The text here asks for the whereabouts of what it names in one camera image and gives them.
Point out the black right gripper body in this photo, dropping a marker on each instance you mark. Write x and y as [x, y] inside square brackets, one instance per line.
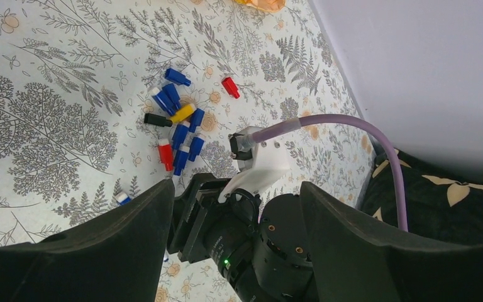
[260, 249]

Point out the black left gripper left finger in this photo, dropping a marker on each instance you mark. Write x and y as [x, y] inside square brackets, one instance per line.
[116, 256]

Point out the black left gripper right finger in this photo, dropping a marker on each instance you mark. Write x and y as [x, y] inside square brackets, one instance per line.
[358, 258]

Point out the red pen cap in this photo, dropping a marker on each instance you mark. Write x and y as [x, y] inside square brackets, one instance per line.
[230, 87]
[165, 154]

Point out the blue pen cap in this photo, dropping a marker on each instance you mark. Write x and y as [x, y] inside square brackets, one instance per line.
[162, 99]
[177, 77]
[179, 135]
[196, 120]
[196, 146]
[171, 91]

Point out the black pen cap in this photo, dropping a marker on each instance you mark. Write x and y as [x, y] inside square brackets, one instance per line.
[157, 120]

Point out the blue cap marker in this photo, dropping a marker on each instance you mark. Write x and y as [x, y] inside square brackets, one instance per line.
[180, 160]

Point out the yellow pen cap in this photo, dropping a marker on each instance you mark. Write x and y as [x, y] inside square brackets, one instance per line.
[183, 113]

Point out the blue cap marker lying crosswise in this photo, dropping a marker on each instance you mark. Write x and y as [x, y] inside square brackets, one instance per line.
[122, 198]

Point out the black floral blanket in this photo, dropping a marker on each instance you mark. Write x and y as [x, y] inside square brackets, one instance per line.
[441, 205]

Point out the floral patterned table mat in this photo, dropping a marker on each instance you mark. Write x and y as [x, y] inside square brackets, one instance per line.
[74, 80]

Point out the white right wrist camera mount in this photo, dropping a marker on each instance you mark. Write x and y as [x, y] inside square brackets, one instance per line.
[261, 164]

